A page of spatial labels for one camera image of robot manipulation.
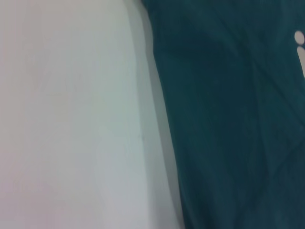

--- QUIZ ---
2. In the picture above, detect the teal blue FREE! t-shirt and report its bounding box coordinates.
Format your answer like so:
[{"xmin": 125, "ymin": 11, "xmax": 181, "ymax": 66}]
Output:
[{"xmin": 140, "ymin": 0, "xmax": 305, "ymax": 229}]

